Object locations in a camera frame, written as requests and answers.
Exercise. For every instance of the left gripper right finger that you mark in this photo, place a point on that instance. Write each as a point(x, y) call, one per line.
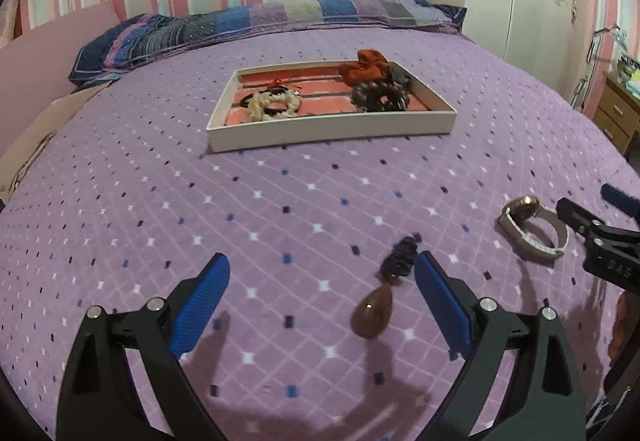
point(543, 400)

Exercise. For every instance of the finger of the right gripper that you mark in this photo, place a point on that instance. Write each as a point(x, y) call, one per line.
point(578, 218)
point(625, 203)

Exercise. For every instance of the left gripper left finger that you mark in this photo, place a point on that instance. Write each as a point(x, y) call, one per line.
point(98, 398)

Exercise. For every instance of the black scrunchie with rhinestone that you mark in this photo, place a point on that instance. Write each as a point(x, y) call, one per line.
point(394, 99)

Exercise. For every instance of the black plastic hair claw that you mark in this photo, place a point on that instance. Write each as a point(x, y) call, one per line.
point(402, 81)

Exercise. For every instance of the cream ribbon scrunchie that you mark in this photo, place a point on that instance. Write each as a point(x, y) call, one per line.
point(273, 104)

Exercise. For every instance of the person's right hand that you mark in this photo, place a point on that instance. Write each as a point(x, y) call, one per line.
point(619, 335)

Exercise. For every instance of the wooden nightstand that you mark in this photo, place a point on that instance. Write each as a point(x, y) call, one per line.
point(617, 115)

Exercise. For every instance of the purple diamond-pattern bedspread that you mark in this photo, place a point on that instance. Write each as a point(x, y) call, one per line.
point(126, 201)

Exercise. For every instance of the rust orange scrunchie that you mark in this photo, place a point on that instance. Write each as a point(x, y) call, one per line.
point(371, 66)

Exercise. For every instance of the white tray brick-pattern liner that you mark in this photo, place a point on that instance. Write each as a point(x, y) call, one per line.
point(327, 112)

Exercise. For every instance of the pink headboard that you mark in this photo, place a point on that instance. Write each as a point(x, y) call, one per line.
point(35, 66)

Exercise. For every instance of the patchwork striped pillow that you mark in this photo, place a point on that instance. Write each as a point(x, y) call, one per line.
point(147, 38)

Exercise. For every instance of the white strap gold watch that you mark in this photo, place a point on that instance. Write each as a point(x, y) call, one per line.
point(534, 231)

